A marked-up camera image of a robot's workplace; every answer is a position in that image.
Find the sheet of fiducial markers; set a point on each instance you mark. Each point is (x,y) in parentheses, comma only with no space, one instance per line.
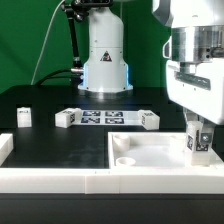
(108,117)

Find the white U-shaped obstacle fence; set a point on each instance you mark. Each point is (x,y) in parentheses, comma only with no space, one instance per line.
(188,180)

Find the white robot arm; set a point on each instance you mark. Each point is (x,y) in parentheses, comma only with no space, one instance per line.
(194,53)

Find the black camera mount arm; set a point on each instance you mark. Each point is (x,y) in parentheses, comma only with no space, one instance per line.
(77,11)

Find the white square tabletop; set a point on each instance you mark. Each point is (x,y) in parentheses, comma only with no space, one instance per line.
(148,150)

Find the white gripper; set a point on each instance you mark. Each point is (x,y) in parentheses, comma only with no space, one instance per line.
(206,103)

